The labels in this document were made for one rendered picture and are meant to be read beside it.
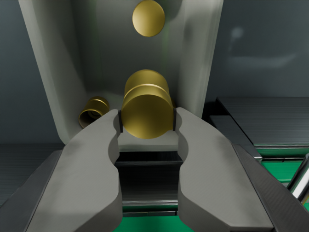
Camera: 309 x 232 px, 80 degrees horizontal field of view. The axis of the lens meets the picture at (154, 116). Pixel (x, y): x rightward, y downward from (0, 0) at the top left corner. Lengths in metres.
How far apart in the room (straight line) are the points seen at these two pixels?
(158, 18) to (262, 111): 0.19
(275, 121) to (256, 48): 0.11
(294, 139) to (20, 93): 0.38
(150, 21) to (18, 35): 0.19
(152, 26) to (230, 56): 0.14
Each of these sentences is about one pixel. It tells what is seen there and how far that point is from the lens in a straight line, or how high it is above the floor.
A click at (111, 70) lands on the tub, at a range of 0.27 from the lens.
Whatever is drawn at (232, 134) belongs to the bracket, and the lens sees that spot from 0.23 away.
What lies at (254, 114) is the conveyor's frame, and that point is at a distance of 0.29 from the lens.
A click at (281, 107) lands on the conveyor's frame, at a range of 0.33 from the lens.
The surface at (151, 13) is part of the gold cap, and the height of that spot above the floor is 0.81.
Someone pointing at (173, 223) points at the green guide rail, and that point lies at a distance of 0.28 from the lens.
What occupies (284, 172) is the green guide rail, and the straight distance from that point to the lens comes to 0.24.
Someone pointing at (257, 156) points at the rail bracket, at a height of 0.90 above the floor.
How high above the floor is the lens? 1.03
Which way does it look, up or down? 59 degrees down
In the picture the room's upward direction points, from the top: 175 degrees clockwise
